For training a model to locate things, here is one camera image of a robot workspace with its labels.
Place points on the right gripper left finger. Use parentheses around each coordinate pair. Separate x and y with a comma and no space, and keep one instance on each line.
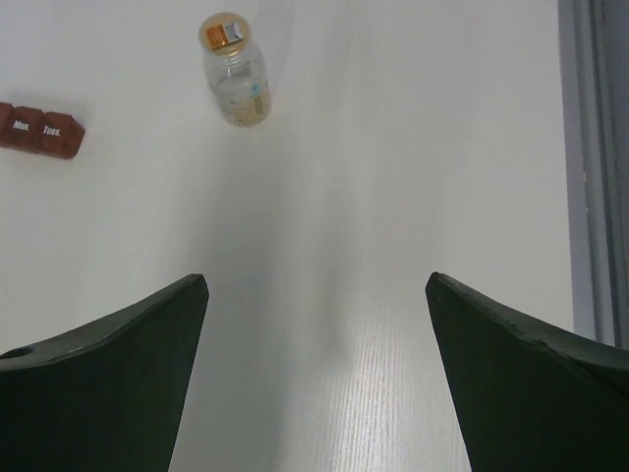
(108,395)

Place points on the red weekly pill organizer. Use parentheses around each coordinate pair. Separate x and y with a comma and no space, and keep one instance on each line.
(35,131)

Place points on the clear pill bottle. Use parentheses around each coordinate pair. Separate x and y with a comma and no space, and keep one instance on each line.
(239,85)

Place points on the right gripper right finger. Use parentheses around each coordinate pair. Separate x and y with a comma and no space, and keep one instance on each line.
(528,395)

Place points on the right aluminium frame post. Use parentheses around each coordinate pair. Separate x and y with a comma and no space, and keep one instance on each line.
(593,46)

